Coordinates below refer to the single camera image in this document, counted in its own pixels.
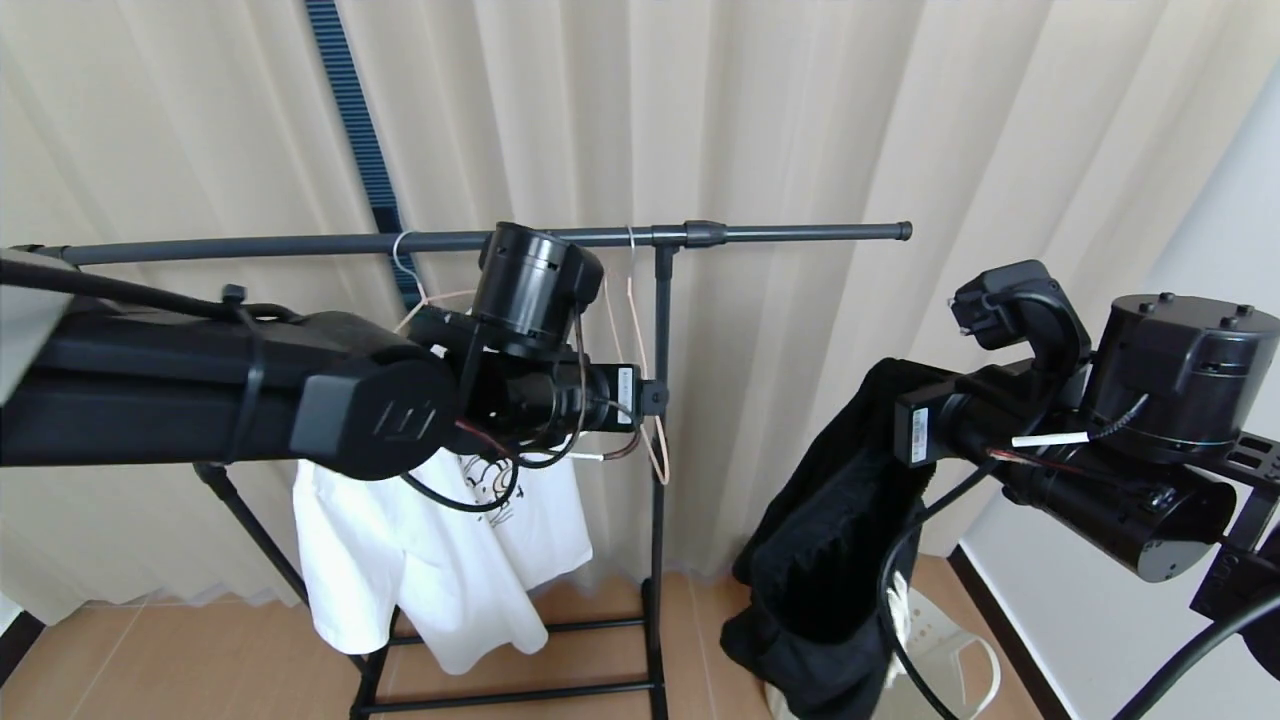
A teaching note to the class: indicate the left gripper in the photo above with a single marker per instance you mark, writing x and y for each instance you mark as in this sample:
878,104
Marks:
540,400

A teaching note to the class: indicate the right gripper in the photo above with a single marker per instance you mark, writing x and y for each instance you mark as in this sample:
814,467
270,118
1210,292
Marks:
1100,500

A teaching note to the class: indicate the pink clothes hanger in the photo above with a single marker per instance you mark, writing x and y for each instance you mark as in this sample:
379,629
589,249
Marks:
665,465
421,293

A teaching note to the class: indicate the white printed t-shirt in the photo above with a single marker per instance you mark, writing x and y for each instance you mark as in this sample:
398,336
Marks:
420,570

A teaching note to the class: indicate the black garment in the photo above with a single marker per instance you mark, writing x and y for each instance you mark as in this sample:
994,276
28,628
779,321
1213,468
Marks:
830,540

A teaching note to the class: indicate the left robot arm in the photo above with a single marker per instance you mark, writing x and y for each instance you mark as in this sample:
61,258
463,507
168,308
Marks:
150,390

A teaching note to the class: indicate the white laundry basket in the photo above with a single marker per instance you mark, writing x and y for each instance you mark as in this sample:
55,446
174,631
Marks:
960,660

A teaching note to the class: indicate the black clothes rack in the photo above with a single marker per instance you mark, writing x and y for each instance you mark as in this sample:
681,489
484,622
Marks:
780,233

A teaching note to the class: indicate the window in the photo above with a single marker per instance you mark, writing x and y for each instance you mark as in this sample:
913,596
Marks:
345,100

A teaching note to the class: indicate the beige curtain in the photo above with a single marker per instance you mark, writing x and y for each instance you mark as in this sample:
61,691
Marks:
900,120
150,120

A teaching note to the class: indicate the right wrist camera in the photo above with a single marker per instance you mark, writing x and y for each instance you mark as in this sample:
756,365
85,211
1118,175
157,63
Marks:
1010,300

